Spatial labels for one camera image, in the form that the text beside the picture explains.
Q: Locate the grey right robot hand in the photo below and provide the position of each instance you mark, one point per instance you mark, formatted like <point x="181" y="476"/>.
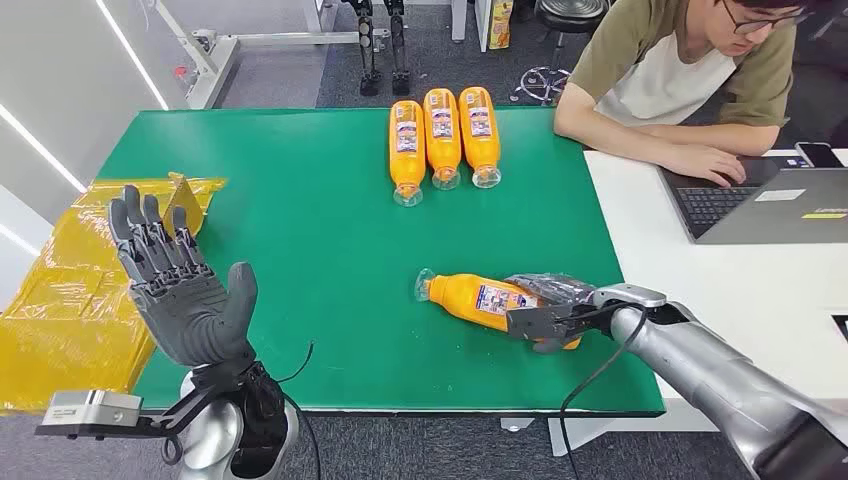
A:
<point x="192" y="318"/>

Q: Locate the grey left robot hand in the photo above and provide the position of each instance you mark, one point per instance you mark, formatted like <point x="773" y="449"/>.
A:
<point x="530" y="324"/>

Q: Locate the orange bottle with clear cap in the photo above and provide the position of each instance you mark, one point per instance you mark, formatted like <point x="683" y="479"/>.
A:
<point x="464" y="298"/>
<point x="442" y="156"/>
<point x="480" y="152"/>
<point x="406" y="166"/>

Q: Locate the person's forearm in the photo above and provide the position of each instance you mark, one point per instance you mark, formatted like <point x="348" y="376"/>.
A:
<point x="596" y="129"/>
<point x="729" y="139"/>

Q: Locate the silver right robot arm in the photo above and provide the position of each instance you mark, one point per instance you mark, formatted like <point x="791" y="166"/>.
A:
<point x="212" y="437"/>

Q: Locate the green table mat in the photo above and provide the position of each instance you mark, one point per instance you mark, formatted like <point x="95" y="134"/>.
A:
<point x="298" y="265"/>

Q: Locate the yellow plastic wrapped package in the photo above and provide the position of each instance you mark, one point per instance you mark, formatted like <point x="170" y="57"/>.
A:
<point x="66" y="311"/>

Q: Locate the person's hand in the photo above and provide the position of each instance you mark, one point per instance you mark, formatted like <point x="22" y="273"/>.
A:
<point x="705" y="164"/>

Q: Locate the grey laptop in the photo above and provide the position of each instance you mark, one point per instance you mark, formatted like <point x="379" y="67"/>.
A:
<point x="782" y="218"/>

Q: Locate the person with glasses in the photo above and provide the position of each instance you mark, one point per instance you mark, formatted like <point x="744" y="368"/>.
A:
<point x="649" y="73"/>

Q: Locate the yellow carton box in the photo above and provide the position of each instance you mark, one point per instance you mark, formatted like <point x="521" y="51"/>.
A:
<point x="501" y="23"/>

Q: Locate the black robot leg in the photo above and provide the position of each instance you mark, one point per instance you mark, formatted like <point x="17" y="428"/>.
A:
<point x="399" y="40"/>
<point x="366" y="40"/>

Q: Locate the black stool with chrome base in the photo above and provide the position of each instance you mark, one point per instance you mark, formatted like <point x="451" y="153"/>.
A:
<point x="570" y="13"/>

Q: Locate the black smartphone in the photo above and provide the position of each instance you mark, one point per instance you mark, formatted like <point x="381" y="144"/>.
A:
<point x="820" y="154"/>

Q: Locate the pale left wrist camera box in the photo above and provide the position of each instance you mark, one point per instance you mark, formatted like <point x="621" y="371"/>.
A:
<point x="629" y="295"/>

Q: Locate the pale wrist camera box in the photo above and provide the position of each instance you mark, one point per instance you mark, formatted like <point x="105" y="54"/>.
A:
<point x="86" y="407"/>
<point x="629" y="295"/>

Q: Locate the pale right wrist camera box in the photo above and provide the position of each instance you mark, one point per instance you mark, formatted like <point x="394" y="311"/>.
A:
<point x="86" y="407"/>

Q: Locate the white wall light strip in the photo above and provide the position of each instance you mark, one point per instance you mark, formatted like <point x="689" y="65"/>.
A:
<point x="16" y="240"/>
<point x="40" y="149"/>

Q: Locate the white metal frame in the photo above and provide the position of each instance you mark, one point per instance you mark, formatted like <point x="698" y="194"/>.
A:
<point x="218" y="63"/>

